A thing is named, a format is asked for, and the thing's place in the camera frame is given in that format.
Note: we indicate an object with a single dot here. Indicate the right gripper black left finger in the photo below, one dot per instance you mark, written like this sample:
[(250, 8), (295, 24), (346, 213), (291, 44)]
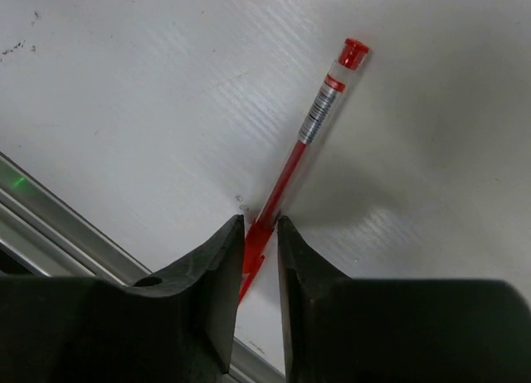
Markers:
[(174, 325)]

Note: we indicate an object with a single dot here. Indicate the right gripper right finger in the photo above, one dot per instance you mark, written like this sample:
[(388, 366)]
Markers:
[(342, 329)]

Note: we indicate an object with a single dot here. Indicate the red capped pen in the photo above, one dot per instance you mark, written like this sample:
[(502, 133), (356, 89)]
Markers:
[(342, 76)]

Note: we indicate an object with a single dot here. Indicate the aluminium front rail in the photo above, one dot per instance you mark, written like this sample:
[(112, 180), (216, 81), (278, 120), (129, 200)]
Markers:
[(43, 237)]

